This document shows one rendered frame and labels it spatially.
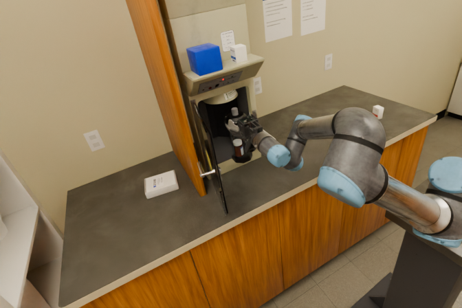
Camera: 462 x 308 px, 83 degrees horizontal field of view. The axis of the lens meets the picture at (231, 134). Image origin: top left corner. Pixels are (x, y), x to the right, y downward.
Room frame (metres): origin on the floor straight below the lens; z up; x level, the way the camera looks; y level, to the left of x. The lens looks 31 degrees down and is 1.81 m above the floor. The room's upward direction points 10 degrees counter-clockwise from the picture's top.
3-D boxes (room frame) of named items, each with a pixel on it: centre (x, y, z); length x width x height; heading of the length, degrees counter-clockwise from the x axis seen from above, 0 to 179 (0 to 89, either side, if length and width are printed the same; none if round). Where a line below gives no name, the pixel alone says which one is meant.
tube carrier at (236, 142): (1.06, -0.04, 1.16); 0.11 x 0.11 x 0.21
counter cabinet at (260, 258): (1.23, -0.14, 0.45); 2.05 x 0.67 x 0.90; 112
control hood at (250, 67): (1.05, -0.02, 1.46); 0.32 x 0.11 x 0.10; 112
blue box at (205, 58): (1.02, 0.05, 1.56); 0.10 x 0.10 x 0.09; 22
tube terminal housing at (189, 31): (1.22, 0.05, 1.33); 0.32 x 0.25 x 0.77; 112
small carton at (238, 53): (1.08, -0.09, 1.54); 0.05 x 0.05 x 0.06; 19
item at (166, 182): (1.06, 0.39, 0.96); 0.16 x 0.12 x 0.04; 103
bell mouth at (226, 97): (1.21, 0.02, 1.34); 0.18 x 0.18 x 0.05
